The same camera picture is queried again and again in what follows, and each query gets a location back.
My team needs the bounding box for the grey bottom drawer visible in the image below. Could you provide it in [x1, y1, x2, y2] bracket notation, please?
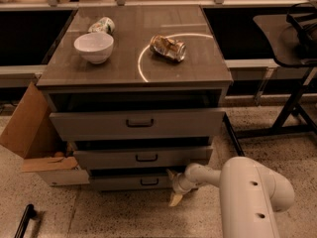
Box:
[89, 173, 171, 191]

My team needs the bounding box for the grey drawer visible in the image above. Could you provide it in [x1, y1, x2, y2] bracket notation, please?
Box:
[89, 173, 171, 191]
[50, 108, 224, 142]
[74, 146, 212, 170]

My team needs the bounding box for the black side table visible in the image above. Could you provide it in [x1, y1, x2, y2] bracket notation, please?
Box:
[223, 15, 317, 156]

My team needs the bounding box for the grey drawer cabinet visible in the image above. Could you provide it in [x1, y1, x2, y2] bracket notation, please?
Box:
[37, 5, 232, 181]

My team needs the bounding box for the grey middle drawer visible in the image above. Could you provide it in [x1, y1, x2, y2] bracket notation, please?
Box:
[74, 146, 212, 170]

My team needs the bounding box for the grey top drawer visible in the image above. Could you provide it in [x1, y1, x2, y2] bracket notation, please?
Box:
[50, 108, 224, 142]

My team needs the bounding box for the crushed metal can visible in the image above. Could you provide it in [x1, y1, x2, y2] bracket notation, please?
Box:
[150, 35, 186, 62]

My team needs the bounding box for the open cardboard box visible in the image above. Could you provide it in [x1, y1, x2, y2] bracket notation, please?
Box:
[0, 83, 89, 186]

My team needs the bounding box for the black bar on floor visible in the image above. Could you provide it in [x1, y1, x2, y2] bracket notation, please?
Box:
[14, 204, 37, 238]

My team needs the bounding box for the white ceramic bowl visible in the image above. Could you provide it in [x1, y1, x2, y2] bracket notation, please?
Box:
[73, 32, 114, 64]

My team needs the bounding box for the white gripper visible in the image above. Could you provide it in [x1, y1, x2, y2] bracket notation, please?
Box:
[166, 169, 197, 207]

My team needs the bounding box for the lying printed paper cup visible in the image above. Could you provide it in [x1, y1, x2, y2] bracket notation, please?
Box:
[88, 17, 115, 35]

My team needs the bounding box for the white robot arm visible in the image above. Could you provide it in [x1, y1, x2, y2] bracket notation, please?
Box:
[167, 157, 295, 238]

